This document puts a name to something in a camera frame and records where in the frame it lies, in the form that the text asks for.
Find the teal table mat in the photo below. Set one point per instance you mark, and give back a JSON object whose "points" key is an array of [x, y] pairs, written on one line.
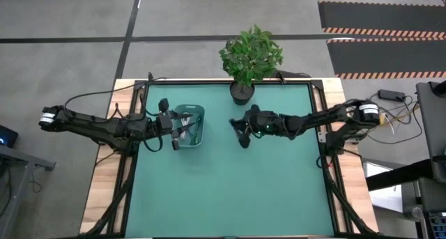
{"points": [[226, 197]]}

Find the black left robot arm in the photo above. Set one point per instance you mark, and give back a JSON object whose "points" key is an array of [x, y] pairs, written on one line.
{"points": [[90, 125]]}

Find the black power adapter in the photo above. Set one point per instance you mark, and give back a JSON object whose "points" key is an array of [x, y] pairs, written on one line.
{"points": [[391, 94]]}

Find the black aluminium table frame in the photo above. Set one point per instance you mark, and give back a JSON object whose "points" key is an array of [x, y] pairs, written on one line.
{"points": [[317, 84]]}

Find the grey side desk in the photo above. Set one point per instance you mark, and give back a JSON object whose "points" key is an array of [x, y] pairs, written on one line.
{"points": [[21, 159]]}

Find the green leafy artificial plant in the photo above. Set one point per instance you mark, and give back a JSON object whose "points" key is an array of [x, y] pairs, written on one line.
{"points": [[251, 58]]}

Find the black keyboard panel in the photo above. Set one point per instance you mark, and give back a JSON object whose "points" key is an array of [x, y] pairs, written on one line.
{"points": [[438, 225]]}

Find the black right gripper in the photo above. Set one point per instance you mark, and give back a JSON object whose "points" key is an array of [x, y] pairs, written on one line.
{"points": [[261, 124]]}

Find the teal plastic basket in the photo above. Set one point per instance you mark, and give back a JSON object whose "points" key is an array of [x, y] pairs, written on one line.
{"points": [[190, 107]]}

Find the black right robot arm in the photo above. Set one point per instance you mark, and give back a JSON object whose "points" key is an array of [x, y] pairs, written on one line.
{"points": [[313, 120]]}

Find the black plant pot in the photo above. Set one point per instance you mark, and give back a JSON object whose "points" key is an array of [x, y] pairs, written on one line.
{"points": [[241, 94]]}

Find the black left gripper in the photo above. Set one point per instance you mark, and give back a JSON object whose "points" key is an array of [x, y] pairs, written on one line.
{"points": [[165, 124]]}

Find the grey cart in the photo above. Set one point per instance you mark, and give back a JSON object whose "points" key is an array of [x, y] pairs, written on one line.
{"points": [[433, 127]]}

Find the black monitor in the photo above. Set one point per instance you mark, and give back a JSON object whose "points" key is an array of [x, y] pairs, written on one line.
{"points": [[7, 136]]}

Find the black hazard-striped floor mat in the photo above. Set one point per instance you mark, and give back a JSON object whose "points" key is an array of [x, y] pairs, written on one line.
{"points": [[386, 56], [380, 16]]}

